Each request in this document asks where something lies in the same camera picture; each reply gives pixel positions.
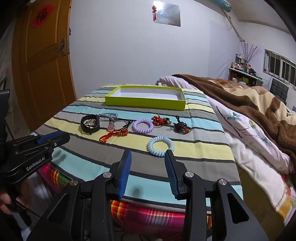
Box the reflective wall panel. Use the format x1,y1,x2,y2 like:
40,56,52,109
153,1,181,27

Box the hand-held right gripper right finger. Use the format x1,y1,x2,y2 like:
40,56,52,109
164,149,270,241

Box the metal door lock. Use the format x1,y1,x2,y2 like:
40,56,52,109
60,38,70,56

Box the wooden door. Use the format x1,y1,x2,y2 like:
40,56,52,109
11,0,78,132

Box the purple spiral hair tie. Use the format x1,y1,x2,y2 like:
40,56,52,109
132,119,154,134

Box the purple flower branches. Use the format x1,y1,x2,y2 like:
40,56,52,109
240,42,262,63

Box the floral white duvet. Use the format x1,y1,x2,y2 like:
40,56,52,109
155,76,296,219

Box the blue cord hair tie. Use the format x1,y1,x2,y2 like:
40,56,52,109
99,113,118,121

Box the group of bottles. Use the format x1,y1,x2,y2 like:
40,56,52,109
231,54,255,73

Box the striped bed sheet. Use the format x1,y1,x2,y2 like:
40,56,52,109
35,85,243,209

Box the dark beaded charm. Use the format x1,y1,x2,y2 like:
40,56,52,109
173,115,192,134

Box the person's left hand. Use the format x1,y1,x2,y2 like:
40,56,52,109
0,184,29,216

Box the black chair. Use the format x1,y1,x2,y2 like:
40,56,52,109
269,78,289,102

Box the red braided bracelet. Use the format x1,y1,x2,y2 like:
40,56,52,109
99,129,129,143

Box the wall air conditioner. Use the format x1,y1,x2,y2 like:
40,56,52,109
208,0,232,13

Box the brown patterned blanket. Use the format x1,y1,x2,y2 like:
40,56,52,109
172,74,296,173

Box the pink bead black cord pendant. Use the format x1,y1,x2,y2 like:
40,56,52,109
107,118,136,133

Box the wrapped wall pipe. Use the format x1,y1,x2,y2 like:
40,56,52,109
223,10,245,42

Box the shallow green cardboard box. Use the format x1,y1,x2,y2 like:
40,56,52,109
105,85,186,111

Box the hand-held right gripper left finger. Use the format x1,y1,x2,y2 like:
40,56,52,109
26,149,132,241

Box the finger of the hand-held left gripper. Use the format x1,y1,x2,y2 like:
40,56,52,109
43,134,71,149
13,131,62,147

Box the light blue spiral hair tie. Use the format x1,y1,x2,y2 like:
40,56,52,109
147,136,174,157

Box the red door sign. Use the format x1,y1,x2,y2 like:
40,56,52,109
31,5,57,29

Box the barred window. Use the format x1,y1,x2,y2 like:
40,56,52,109
264,49,296,90

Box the black bracelet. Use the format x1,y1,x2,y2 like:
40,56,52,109
80,115,100,135

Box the white shelf desk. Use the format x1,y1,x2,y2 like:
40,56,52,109
228,67,264,87

